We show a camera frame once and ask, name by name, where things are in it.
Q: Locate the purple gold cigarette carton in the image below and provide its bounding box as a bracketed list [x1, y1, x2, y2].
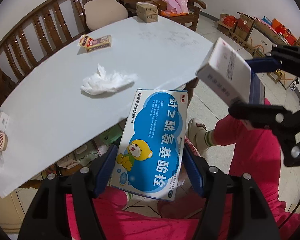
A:
[78, 35, 112, 52]

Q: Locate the white small carton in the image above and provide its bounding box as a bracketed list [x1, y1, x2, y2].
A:
[0, 112, 8, 132]

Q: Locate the cardboard boxes pile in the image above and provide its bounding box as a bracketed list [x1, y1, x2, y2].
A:
[216, 13, 300, 88]

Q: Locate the beige cushion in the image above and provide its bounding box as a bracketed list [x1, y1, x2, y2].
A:
[84, 0, 128, 31]

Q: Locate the blue white medicine box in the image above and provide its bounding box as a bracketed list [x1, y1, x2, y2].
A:
[109, 89, 188, 201]

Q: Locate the white slipper foot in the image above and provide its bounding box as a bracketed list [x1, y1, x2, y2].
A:
[188, 118, 217, 157]

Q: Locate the white small box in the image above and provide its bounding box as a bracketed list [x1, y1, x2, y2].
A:
[196, 38, 251, 106]

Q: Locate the brown wooden bench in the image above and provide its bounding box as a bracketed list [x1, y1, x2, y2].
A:
[0, 0, 131, 103]

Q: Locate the white tissue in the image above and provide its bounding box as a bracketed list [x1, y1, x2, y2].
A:
[80, 64, 138, 96]

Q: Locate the red pants leg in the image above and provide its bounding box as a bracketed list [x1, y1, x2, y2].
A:
[66, 103, 300, 239]

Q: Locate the brown carton box pair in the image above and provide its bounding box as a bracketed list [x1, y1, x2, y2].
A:
[136, 2, 158, 23]

